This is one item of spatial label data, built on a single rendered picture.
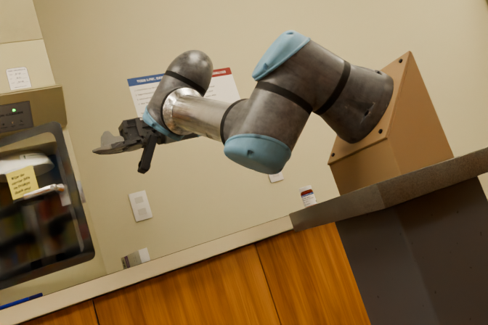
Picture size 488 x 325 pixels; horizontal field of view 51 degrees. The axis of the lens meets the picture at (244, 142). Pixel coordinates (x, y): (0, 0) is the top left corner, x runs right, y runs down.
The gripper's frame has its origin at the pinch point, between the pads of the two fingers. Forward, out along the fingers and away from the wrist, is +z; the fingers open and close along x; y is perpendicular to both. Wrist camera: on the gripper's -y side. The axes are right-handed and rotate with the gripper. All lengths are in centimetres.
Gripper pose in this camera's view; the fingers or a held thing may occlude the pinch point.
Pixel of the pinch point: (97, 152)
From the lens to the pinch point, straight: 152.1
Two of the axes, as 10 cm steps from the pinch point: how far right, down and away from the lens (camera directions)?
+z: -8.6, 2.0, -4.7
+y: -3.1, -9.4, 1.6
